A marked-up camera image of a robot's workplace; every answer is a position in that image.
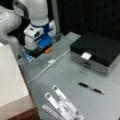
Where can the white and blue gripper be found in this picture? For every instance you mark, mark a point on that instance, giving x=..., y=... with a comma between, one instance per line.
x=39, y=36

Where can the black and grey storage box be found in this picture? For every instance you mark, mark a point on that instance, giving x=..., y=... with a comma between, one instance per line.
x=96, y=52

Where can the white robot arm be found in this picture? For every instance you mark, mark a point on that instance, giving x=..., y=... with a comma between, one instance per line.
x=34, y=10

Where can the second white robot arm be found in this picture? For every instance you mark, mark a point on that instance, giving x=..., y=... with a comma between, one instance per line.
x=9, y=21

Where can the small orange object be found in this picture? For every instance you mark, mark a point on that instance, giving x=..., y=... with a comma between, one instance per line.
x=48, y=50

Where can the black tray with blue edge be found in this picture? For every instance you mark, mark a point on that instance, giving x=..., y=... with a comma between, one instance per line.
x=33, y=54

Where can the black pen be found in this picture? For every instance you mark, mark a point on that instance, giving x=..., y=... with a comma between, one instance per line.
x=91, y=88

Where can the wooden shelf block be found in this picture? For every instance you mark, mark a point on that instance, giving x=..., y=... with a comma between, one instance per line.
x=16, y=102

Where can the clear plastic ruler strip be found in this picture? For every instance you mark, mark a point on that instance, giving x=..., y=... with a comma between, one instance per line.
x=51, y=112

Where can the upper metal ruler strip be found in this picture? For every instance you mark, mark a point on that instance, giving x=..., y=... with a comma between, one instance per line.
x=68, y=103

